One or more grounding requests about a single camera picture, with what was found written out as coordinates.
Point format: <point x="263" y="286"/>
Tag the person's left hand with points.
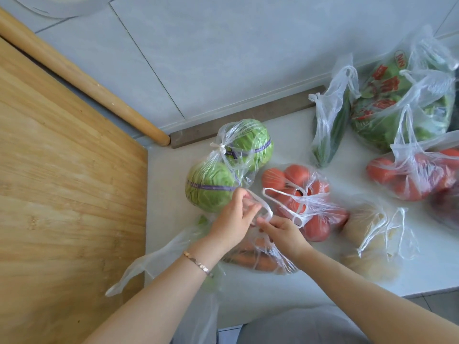
<point x="229" y="222"/>

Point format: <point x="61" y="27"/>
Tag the person's right hand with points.
<point x="288" y="238"/>

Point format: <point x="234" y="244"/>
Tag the person's left thumb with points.
<point x="252" y="213"/>

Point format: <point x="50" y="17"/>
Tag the person's right fingers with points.
<point x="267" y="229"/>

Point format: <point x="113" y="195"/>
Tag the clear plastic bag of carrots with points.
<point x="274" y="259"/>

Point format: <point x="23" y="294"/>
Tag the person's left forearm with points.
<point x="161" y="293"/>

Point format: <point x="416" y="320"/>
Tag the person's right forearm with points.
<point x="365" y="300"/>

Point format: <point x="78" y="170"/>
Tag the orange carrot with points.
<point x="251" y="246"/>
<point x="256" y="265"/>

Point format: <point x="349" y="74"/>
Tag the clear plastic bag of tomatoes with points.
<point x="304" y="204"/>
<point x="412" y="164"/>

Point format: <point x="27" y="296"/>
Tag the pile of red tomatoes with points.
<point x="317" y="229"/>
<point x="383" y="170"/>

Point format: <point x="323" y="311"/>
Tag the green cabbage with purple band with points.
<point x="208" y="188"/>
<point x="252" y="139"/>

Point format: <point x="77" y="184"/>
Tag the clear plastic bag of cabbages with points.
<point x="229" y="154"/>

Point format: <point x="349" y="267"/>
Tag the crumpled clear plastic bag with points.
<point x="161" y="257"/>

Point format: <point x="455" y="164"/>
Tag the person's grey clothing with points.
<point x="297" y="327"/>

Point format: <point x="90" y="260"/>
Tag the clear plastic bag of potatoes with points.
<point x="376" y="240"/>

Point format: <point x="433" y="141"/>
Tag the pile of pale potatoes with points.
<point x="373" y="263"/>

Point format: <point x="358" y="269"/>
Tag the dark green cucumber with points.
<point x="335" y="132"/>

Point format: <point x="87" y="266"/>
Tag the clear plastic bag with cucumber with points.
<point x="328" y="118"/>

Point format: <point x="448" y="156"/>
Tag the red printed bag of lettuce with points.
<point x="387" y="103"/>

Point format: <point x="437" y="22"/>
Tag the large wooden cutting board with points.
<point x="64" y="211"/>

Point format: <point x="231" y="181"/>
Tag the wooden rolling pin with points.
<point x="82" y="76"/>

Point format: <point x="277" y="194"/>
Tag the white round dish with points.
<point x="68" y="5"/>

